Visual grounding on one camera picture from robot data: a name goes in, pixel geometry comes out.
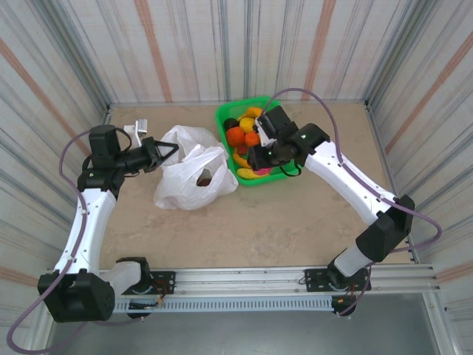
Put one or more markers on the white plastic bag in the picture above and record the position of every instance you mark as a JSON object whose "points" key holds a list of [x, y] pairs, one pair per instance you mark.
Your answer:
{"points": [[177, 196]]}

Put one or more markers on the pink fake fruit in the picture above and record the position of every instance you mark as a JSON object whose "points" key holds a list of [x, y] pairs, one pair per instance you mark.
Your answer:
{"points": [[263, 172]]}

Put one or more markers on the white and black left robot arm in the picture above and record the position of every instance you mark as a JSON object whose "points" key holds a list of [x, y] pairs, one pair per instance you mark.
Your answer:
{"points": [[88, 229]]}

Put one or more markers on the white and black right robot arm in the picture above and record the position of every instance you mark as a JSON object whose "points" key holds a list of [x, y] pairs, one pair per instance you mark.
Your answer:
{"points": [[351, 181]]}

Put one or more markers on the small orange fake tangerine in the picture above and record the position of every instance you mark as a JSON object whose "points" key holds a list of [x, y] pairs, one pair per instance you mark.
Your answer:
{"points": [[252, 138]]}

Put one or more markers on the yellow fake lemon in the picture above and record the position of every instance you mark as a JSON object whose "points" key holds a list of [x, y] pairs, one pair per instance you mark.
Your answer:
{"points": [[246, 124]]}

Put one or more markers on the red-orange fake orange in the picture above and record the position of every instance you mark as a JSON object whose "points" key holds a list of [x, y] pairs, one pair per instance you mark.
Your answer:
{"points": [[235, 137]]}

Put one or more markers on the small red fake fruit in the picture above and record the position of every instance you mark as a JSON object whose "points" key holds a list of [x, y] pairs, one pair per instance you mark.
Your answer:
{"points": [[242, 149]]}

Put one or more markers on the small yellow fake banana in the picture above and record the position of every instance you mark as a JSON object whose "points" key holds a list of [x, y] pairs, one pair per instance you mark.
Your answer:
{"points": [[248, 173]]}

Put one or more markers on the orange-yellow fake banana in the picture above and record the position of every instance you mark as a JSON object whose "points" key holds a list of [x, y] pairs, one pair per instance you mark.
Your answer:
{"points": [[240, 159]]}

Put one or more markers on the green plastic basket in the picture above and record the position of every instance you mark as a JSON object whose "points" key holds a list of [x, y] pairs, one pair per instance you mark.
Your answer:
{"points": [[275, 180]]}

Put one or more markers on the grey metal panel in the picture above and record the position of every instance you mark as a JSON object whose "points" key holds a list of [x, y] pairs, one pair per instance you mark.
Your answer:
{"points": [[240, 333]]}

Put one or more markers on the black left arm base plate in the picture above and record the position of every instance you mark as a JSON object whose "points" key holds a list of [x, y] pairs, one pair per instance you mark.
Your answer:
{"points": [[164, 279]]}

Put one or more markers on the aluminium mounting rail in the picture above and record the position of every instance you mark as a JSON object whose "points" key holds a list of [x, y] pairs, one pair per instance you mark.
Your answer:
{"points": [[240, 279]]}

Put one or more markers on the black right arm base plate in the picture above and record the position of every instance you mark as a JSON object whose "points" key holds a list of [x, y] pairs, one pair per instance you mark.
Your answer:
{"points": [[314, 279]]}

